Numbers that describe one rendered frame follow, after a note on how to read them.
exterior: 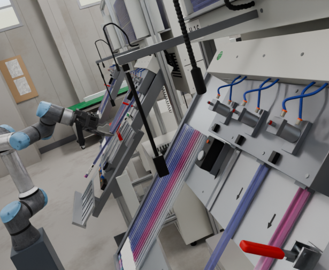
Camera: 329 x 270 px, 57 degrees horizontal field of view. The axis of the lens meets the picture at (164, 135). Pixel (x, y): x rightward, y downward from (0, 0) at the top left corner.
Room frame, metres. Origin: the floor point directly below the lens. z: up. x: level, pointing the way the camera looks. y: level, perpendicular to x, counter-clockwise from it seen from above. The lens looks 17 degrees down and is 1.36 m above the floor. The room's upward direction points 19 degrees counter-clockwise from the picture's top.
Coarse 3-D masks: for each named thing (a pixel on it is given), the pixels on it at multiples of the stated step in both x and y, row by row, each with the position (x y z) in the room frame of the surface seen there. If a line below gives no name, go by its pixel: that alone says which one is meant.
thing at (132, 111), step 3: (141, 96) 1.90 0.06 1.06; (144, 96) 1.81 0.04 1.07; (141, 99) 1.86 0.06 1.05; (135, 102) 1.97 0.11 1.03; (141, 102) 1.81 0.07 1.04; (135, 105) 1.92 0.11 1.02; (129, 108) 2.04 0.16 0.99; (132, 108) 1.97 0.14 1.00; (129, 111) 2.00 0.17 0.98; (132, 111) 1.91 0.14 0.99; (135, 111) 1.82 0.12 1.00; (132, 114) 1.88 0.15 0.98; (135, 114) 1.80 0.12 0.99
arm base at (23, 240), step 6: (24, 228) 1.52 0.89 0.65; (30, 228) 1.55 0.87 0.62; (12, 234) 1.50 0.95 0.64; (18, 234) 1.50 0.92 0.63; (24, 234) 1.51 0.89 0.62; (30, 234) 1.53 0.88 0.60; (36, 234) 1.55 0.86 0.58; (12, 240) 1.51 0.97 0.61; (18, 240) 1.49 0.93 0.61; (24, 240) 1.49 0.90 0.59; (30, 240) 1.50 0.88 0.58; (36, 240) 1.52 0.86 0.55; (12, 246) 1.51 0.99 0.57; (18, 246) 1.48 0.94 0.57; (24, 246) 1.48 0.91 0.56
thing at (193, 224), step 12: (144, 144) 2.35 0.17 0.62; (156, 144) 2.25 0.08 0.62; (180, 192) 1.73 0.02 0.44; (192, 192) 1.74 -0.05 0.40; (180, 204) 1.73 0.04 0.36; (192, 204) 1.74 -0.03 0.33; (180, 216) 1.72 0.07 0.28; (192, 216) 1.73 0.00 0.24; (204, 216) 1.74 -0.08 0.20; (180, 228) 1.72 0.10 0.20; (192, 228) 1.73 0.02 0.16; (204, 228) 1.74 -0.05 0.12; (192, 240) 1.72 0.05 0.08
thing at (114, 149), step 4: (116, 140) 1.93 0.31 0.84; (116, 144) 1.88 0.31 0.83; (112, 148) 1.90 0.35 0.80; (116, 148) 1.81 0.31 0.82; (112, 152) 1.86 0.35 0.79; (116, 152) 1.76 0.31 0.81; (108, 156) 1.89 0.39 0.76; (112, 156) 1.79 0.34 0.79; (104, 160) 1.96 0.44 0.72; (108, 160) 1.86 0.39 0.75
